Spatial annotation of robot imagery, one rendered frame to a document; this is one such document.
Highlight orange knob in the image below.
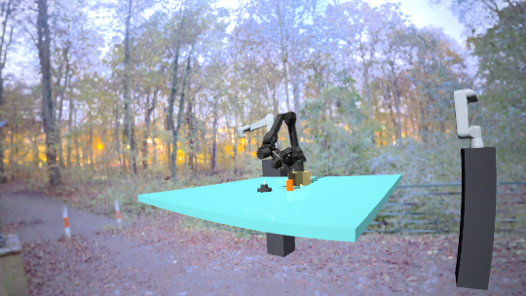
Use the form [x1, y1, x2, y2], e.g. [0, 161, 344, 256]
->
[286, 179, 293, 191]

